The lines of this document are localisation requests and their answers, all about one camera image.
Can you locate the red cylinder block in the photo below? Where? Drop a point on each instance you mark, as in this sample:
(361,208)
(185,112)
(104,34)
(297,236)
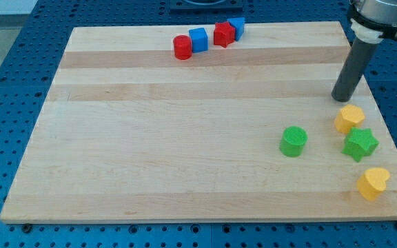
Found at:
(182,47)

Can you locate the yellow hexagon block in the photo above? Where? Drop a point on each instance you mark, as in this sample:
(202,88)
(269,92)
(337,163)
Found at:
(348,117)

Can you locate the yellow heart block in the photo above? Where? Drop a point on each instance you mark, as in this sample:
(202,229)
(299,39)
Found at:
(373,182)

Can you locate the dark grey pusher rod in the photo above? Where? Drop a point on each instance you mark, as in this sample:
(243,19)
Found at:
(353,68)

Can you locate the blue cube block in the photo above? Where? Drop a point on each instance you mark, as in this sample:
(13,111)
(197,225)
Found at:
(199,40)

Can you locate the red star block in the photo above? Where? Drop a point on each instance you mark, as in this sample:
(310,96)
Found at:
(224,34)

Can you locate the blue triangle block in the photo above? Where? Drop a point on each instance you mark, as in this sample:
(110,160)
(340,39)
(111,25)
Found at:
(238,23)

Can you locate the green star block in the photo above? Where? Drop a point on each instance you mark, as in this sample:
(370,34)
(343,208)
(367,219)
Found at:
(359,143)

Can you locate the wooden board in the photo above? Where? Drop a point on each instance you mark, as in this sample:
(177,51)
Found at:
(130,134)

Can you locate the green cylinder block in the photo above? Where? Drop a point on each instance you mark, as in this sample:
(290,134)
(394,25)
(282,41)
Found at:
(293,141)

